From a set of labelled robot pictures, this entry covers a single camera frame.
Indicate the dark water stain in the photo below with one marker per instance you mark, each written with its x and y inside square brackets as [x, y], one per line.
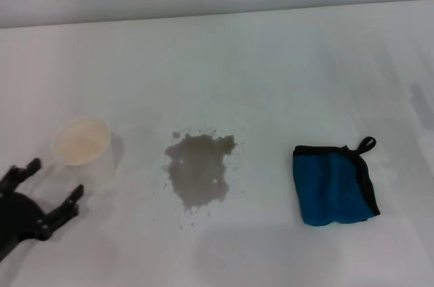
[198, 171]

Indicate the blue rag with black trim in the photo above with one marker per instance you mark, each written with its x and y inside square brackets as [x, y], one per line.
[330, 188]

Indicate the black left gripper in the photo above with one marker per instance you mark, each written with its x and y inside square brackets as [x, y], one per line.
[20, 219]

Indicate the white paper cup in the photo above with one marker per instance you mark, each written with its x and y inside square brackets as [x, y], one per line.
[84, 151]

